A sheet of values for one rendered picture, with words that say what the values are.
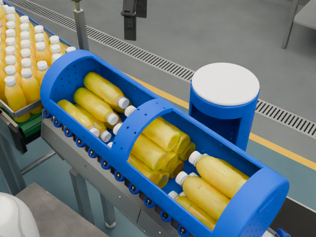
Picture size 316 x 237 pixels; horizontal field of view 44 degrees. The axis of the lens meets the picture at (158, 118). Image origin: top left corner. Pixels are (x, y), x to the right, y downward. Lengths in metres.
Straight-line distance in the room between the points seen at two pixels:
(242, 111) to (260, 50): 2.24
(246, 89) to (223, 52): 2.08
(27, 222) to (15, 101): 0.77
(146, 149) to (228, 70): 0.66
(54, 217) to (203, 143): 0.53
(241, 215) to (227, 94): 0.68
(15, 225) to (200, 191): 0.49
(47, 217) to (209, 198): 0.49
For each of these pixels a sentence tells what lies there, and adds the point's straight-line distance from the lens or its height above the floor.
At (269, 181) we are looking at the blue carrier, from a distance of 1.06.
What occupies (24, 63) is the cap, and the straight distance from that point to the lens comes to 1.70.
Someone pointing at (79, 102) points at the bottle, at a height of 1.07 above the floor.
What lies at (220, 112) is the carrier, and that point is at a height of 0.99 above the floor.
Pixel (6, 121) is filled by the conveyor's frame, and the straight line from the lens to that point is 1.77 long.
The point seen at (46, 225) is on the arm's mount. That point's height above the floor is 1.02.
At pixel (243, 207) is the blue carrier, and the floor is 1.22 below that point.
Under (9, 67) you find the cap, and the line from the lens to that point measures 1.69.
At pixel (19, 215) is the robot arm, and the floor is 1.28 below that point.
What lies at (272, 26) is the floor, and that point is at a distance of 4.20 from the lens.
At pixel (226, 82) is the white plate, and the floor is 1.04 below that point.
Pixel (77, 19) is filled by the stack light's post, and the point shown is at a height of 1.06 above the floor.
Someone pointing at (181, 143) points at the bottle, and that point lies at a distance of 1.24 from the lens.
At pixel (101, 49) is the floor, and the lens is 3.73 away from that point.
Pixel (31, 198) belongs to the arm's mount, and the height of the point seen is 1.02.
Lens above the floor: 2.04
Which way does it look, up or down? 44 degrees down
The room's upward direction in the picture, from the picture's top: straight up
